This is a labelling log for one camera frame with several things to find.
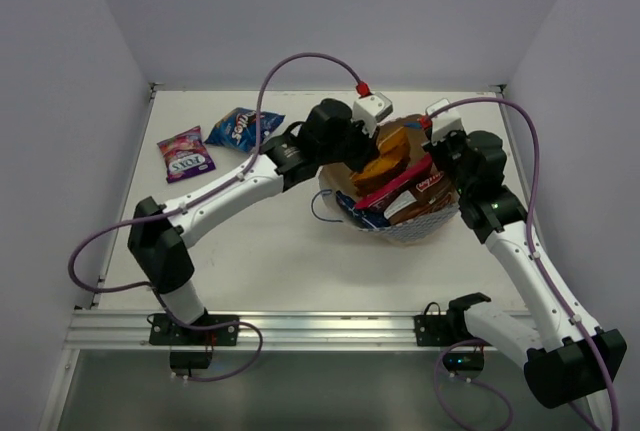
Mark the orange snack packet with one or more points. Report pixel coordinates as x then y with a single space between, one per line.
394 156

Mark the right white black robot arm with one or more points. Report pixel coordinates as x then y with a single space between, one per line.
566 355

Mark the dark blue snack packet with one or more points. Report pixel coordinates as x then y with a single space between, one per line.
363 219

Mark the purple Fox's candy bag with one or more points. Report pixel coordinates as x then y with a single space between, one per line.
185 155

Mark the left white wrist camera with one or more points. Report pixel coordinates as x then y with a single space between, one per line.
371 110

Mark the brown chocolate snack packet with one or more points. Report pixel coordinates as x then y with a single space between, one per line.
425 197

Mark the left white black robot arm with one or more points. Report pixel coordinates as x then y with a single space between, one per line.
162 234

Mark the blue Doritos chip bag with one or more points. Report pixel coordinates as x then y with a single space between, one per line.
238 130

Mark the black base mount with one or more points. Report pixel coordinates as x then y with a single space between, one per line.
192 350
433 328

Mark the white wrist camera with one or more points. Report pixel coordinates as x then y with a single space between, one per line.
371 110
438 128

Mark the aluminium mounting rail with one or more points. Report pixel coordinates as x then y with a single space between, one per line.
281 331

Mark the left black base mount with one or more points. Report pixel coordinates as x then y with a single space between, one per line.
192 350

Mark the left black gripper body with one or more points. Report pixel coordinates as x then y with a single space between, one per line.
364 144

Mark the pink snack packet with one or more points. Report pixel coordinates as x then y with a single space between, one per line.
379 200

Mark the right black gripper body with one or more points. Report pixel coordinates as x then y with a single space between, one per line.
448 153

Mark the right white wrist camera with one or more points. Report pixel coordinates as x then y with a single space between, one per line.
438 128

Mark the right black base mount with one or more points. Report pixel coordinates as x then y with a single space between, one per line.
433 328

